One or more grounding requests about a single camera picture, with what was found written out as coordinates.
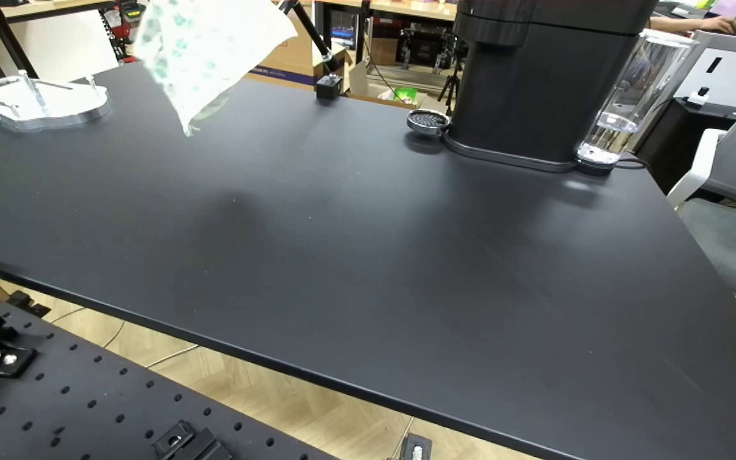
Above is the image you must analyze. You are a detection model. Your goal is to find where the black clamp stand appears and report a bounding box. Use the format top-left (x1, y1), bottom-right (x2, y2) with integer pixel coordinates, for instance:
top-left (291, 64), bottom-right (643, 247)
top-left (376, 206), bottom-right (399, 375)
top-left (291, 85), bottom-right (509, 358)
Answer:
top-left (279, 0), bottom-right (344, 107)

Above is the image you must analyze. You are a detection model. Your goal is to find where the white towel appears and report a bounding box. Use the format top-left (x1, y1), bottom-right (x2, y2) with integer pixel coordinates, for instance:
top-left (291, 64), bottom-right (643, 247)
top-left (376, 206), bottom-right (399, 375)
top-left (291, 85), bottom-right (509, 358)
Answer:
top-left (130, 0), bottom-right (298, 140)

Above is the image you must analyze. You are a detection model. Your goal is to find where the black perforated breadboard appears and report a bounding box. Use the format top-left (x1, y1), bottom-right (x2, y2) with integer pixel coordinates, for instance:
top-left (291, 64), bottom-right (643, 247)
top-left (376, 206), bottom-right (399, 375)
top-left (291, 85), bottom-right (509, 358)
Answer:
top-left (0, 242), bottom-right (339, 460)

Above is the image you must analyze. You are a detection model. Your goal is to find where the large cardboard box purple stripe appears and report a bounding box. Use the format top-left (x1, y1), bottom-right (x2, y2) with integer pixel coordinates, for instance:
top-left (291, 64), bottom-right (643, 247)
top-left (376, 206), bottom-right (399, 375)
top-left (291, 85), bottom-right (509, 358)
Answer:
top-left (250, 6), bottom-right (356, 89)

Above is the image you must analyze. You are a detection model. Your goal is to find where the white panel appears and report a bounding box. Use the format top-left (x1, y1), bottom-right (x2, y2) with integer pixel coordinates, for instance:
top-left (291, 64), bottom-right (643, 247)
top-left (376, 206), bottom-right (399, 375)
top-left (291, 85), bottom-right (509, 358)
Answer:
top-left (19, 11), bottom-right (122, 85)

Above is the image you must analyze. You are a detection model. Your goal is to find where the small black bracket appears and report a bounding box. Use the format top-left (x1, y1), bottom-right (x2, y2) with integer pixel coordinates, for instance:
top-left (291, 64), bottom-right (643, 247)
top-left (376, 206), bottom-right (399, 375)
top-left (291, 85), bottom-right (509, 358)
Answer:
top-left (148, 418), bottom-right (245, 460)

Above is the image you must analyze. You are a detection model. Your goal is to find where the black round lens cap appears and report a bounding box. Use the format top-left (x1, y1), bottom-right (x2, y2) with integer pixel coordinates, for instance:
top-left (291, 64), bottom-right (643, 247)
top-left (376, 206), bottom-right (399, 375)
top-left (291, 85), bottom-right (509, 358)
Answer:
top-left (404, 107), bottom-right (456, 140)

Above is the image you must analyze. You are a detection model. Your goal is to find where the grey office chair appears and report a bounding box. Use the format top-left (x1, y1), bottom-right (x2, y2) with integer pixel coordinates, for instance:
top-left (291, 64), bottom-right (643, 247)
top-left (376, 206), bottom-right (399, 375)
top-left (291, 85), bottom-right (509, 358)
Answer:
top-left (663, 87), bottom-right (736, 317)

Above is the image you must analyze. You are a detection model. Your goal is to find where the clear plastic container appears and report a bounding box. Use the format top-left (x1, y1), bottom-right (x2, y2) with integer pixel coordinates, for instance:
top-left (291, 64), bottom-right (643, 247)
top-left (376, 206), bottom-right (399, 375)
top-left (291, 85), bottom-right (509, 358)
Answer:
top-left (574, 29), bottom-right (701, 177)

